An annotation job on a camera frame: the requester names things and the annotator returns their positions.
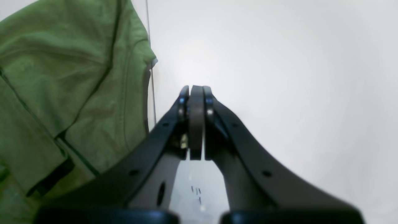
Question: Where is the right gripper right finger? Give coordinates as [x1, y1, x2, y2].
[203, 86, 364, 224]

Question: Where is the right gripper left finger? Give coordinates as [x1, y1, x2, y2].
[34, 86, 189, 224]

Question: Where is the green t-shirt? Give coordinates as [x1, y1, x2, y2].
[0, 0, 155, 224]

